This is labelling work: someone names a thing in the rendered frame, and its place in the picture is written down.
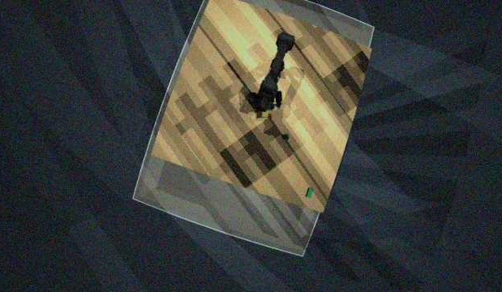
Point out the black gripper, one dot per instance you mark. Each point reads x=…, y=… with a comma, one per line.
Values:
x=253, y=97

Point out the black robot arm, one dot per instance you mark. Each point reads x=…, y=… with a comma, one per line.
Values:
x=284, y=43

